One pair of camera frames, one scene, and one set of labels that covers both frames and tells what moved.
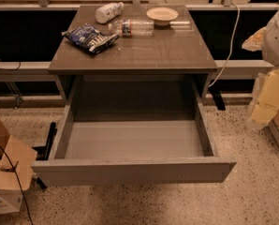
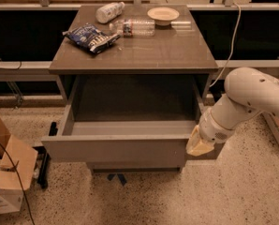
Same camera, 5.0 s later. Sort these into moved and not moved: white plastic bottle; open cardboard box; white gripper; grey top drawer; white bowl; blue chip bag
Moved: grey top drawer; white gripper
Not moved: white bowl; blue chip bag; open cardboard box; white plastic bottle
